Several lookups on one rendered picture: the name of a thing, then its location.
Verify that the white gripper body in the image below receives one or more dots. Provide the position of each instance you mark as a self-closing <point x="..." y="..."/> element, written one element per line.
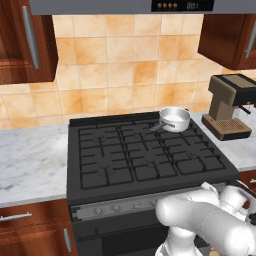
<point x="210" y="190"/>

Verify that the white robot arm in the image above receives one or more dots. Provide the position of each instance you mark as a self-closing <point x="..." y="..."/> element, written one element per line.
<point x="213" y="226"/>

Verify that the silver stove knob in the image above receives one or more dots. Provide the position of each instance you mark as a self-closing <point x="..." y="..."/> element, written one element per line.
<point x="97" y="211"/>
<point x="153" y="202"/>
<point x="115" y="209"/>
<point x="136" y="206"/>

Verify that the black gas stove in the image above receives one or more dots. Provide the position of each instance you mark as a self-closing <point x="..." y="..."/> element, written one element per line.
<point x="116" y="186"/>

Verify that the wooden drawer front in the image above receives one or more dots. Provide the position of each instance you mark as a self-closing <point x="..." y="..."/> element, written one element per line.
<point x="43" y="213"/>
<point x="246" y="175"/>

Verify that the silver saucepan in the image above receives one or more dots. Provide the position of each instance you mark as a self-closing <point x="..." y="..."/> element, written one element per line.
<point x="176" y="117"/>

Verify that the brown coffee machine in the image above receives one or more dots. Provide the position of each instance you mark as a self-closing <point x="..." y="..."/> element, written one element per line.
<point x="223" y="100"/>

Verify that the black oven door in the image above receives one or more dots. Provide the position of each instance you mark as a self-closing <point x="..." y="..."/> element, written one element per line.
<point x="133" y="245"/>

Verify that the wooden base cupboard door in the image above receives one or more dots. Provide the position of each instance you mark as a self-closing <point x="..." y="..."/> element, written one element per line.
<point x="33" y="243"/>

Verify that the grey range hood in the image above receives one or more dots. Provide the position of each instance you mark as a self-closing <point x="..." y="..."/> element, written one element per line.
<point x="100" y="6"/>

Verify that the dark wood wall cupboard door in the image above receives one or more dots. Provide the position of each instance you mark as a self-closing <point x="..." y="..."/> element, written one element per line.
<point x="13" y="40"/>
<point x="226" y="36"/>

